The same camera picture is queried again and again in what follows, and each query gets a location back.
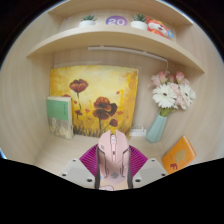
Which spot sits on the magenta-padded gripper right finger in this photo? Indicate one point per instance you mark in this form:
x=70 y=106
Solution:
x=138 y=161

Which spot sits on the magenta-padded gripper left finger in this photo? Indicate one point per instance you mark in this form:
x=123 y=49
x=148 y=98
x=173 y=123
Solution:
x=88 y=160

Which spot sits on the pink computer mouse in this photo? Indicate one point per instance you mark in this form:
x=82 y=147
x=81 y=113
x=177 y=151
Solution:
x=113 y=153

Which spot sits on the white charger block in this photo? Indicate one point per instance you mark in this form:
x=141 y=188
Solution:
x=137 y=131

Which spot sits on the pale teal faceted vase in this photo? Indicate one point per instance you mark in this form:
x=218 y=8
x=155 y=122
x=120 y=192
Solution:
x=156 y=130

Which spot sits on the orange covered book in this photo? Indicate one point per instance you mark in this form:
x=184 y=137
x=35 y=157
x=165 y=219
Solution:
x=179 y=155

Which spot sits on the green covered book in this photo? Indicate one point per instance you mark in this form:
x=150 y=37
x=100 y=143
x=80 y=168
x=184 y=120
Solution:
x=59 y=116

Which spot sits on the yellow poppy flower painting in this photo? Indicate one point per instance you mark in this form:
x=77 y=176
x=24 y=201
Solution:
x=100 y=93

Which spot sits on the pink and white flower bouquet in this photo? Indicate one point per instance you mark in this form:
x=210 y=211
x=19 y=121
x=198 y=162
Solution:
x=166 y=95

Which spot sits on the white light bar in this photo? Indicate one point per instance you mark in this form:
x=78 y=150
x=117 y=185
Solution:
x=126 y=50

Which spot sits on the wooden shelf with ornaments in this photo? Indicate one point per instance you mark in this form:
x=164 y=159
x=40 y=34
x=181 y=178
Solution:
x=113 y=36

